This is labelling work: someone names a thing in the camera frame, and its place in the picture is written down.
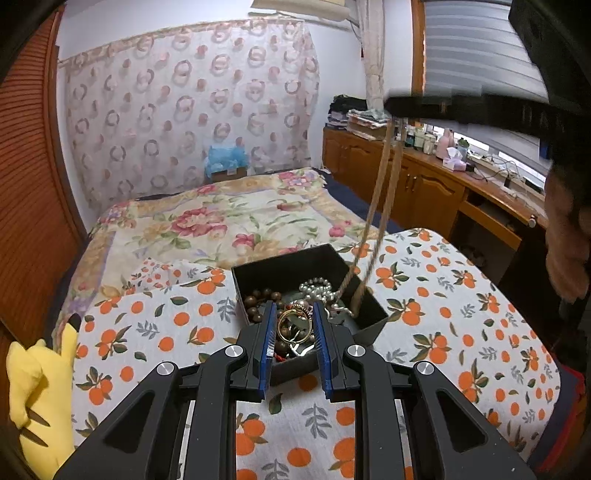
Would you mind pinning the blue plastic bag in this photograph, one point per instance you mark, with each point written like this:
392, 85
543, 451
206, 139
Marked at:
226, 157

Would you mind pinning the yellow plush toy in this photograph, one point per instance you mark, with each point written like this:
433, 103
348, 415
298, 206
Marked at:
39, 392

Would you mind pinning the person's right hand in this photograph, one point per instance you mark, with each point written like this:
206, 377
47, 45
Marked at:
565, 240

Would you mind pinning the dark red cloth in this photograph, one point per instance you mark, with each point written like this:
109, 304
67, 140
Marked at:
570, 406

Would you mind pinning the black cardboard box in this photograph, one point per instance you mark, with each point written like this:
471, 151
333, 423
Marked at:
374, 323

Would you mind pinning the long wooden cabinet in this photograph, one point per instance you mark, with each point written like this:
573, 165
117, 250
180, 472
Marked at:
415, 184

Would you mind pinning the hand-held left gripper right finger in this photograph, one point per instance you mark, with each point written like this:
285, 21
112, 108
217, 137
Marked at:
323, 350

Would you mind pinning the grey striped window blind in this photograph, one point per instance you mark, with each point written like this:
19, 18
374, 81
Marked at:
475, 50

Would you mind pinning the orange fruit print cloth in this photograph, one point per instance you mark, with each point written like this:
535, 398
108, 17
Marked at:
438, 323

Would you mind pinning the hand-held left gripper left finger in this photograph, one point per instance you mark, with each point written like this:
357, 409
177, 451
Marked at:
267, 341

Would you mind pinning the group of cosmetic bottles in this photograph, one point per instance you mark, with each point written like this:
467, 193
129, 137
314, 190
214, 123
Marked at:
420, 141

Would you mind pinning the pink bottle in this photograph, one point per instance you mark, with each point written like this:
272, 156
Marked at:
444, 145

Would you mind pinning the beige air conditioner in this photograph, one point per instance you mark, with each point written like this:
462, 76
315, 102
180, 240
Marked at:
304, 7

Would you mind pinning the wooden window frame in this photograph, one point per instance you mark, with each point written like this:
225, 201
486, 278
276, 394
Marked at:
418, 50

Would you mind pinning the gold bangle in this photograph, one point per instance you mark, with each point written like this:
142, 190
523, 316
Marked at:
282, 318

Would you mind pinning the pink tissue box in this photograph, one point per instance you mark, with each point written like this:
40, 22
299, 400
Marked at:
455, 160

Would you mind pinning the dark blue bed sheet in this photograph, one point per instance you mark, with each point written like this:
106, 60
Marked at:
355, 203

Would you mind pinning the brown louvered wardrobe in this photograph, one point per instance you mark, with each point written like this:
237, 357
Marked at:
32, 184

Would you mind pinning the small brown cardboard box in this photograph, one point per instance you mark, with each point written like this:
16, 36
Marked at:
228, 174

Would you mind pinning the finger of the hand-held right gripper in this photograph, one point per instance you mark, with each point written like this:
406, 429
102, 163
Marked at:
485, 110

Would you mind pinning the stack of dark folded clothes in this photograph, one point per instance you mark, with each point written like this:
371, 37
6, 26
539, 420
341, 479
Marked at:
344, 110

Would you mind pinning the tied patterned window curtain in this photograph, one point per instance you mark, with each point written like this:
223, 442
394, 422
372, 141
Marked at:
373, 60

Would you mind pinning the floral bedspread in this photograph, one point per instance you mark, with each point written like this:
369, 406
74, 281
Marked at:
207, 221

